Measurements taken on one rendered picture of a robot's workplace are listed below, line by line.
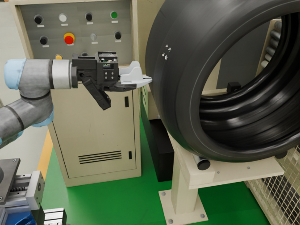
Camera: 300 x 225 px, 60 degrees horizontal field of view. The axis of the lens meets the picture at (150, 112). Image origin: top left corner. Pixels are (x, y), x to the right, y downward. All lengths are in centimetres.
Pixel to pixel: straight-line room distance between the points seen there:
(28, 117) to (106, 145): 105
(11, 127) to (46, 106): 10
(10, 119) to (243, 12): 58
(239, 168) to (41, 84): 74
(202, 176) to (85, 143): 97
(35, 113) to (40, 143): 171
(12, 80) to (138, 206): 136
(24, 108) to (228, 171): 71
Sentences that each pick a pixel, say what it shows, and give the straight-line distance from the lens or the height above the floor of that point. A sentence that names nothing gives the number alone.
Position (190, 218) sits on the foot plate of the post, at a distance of 181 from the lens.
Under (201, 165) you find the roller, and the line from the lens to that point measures 88.
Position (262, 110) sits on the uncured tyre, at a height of 96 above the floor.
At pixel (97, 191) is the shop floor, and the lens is 196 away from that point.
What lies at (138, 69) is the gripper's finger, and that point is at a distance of 68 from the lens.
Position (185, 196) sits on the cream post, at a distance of 167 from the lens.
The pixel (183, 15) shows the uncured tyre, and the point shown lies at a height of 138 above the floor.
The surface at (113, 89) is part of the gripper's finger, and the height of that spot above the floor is 120.
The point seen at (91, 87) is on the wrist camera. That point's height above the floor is 120.
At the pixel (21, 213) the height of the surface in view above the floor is 58.
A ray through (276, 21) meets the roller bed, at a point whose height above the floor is 119.
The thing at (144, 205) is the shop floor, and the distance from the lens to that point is 186.
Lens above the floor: 155
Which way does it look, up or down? 37 degrees down
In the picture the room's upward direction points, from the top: straight up
